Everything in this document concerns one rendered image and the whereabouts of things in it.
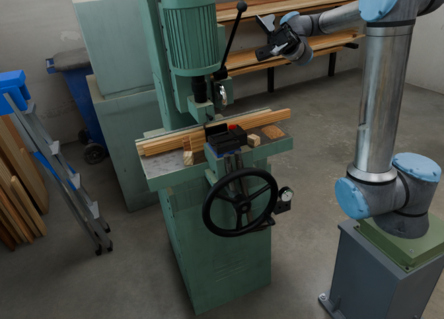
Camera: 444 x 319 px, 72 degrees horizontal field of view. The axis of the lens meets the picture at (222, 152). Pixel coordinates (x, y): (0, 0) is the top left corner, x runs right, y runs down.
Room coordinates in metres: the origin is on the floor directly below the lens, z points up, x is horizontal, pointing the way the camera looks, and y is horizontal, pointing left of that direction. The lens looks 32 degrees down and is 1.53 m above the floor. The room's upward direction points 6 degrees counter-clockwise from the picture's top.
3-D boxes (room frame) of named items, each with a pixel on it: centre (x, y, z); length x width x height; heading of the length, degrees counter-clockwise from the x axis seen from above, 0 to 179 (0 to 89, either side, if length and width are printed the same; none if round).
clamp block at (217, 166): (0.96, -0.02, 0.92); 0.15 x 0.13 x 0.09; 109
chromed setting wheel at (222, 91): (1.30, -0.01, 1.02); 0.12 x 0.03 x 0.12; 19
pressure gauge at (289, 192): (1.02, -0.25, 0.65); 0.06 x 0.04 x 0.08; 109
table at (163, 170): (1.04, 0.01, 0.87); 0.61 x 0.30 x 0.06; 109
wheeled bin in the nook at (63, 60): (2.76, 1.09, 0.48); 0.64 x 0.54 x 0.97; 114
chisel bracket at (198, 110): (1.15, 0.07, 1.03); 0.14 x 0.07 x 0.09; 19
